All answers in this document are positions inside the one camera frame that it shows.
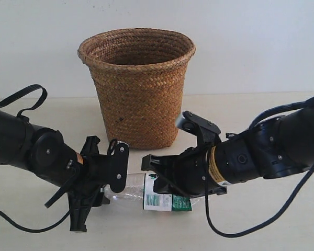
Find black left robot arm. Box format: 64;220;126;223
0;101;113;233

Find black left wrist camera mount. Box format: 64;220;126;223
107;139;129;193

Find brown woven wicker basket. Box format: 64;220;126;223
77;28;196;150

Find clear plastic bottle green label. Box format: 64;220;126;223
101;173;204;212

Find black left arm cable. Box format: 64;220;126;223
0;203;71;233

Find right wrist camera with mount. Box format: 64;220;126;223
175;111;221;146

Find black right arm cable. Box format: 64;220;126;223
204;154;314;232

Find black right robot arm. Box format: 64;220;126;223
141;97;314;198

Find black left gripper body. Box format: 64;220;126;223
66;135;109;200

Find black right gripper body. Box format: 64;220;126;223
170;147;227;196

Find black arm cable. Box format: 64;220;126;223
0;203;71;233
204;154;314;232

